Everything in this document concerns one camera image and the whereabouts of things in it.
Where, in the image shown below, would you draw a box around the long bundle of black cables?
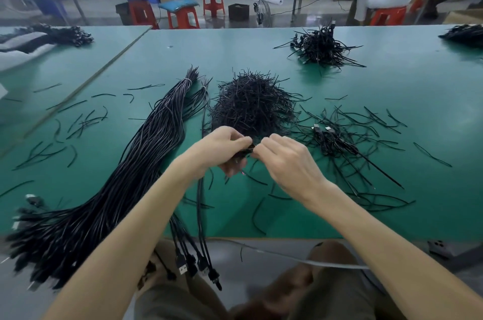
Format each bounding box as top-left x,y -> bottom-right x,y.
6,66 -> 212,292

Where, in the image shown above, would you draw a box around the loose black twist ties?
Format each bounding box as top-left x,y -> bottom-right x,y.
0,82 -> 167,200

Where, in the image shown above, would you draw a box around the person's left hand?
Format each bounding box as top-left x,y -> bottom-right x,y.
186,125 -> 254,178

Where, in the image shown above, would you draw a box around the stool with teal cushion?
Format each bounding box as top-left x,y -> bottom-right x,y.
158,0 -> 201,30

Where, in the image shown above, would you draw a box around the person's right forearm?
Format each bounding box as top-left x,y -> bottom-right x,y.
302,180 -> 483,320

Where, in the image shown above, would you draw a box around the small floor fan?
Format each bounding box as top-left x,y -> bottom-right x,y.
252,0 -> 273,28

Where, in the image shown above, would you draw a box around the heap of tied black cables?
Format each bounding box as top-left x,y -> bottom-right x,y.
273,21 -> 367,69

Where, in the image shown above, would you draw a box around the grey power strip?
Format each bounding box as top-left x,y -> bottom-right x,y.
427,240 -> 454,261

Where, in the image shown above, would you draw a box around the person's olive shorts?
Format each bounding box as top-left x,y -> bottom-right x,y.
134,240 -> 410,320

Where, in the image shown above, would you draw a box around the white foam sheet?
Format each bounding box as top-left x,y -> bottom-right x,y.
0,31 -> 57,72

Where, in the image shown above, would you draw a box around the black cable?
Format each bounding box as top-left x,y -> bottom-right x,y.
196,143 -> 258,211

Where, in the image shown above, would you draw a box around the person's right hand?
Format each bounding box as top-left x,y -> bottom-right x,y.
251,133 -> 330,204

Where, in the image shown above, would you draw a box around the red plastic stool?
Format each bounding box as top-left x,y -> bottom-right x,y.
369,6 -> 408,26
203,0 -> 226,19
128,0 -> 160,30

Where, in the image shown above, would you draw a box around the single black twist tie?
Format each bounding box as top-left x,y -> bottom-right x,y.
413,142 -> 453,168

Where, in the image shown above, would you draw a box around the black crate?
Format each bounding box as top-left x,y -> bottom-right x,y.
228,3 -> 251,23

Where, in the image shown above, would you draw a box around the person's left forearm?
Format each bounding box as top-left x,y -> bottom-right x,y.
41,159 -> 206,320

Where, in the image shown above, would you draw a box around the thin white cable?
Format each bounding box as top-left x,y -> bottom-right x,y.
206,237 -> 370,271

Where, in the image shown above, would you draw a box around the hanging black plug cables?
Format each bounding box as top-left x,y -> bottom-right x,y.
153,210 -> 224,292

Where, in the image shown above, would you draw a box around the pile of black twist ties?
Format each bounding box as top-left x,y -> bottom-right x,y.
206,69 -> 312,139

